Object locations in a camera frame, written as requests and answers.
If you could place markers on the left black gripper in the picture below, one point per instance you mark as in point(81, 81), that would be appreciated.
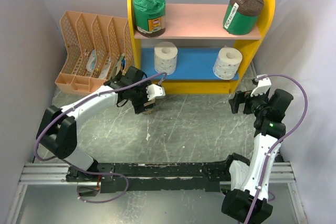
point(138, 106)

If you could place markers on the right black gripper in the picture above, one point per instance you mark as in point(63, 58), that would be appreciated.
point(240, 97)

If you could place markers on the white floral toilet paper roll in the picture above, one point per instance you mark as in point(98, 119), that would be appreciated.
point(227, 63)

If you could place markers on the white dotted toilet paper roll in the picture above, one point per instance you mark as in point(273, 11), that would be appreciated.
point(165, 57)

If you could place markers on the brown green paper roll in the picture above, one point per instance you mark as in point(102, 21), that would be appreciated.
point(241, 16)

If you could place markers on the beige paper roll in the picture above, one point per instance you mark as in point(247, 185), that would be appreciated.
point(149, 110)

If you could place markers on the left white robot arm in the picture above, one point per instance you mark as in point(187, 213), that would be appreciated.
point(59, 126)

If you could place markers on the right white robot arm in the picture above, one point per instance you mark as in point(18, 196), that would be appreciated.
point(247, 200)

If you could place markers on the yellow pink blue shelf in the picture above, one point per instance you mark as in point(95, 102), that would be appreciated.
point(197, 22)

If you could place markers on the items in file organizer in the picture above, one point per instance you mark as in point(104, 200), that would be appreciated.
point(101, 65)

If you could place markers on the orange plastic file organizer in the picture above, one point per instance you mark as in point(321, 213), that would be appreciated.
point(83, 32)

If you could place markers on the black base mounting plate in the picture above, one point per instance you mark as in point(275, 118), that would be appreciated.
point(205, 176)

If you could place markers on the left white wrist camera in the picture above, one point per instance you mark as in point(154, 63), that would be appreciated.
point(154, 91)

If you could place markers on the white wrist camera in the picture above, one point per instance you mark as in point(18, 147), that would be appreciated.
point(262, 83)
point(154, 91)

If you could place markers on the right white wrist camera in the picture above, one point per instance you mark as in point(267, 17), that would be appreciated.
point(262, 83)

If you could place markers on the aluminium rail frame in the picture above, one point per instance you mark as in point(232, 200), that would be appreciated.
point(39, 173)

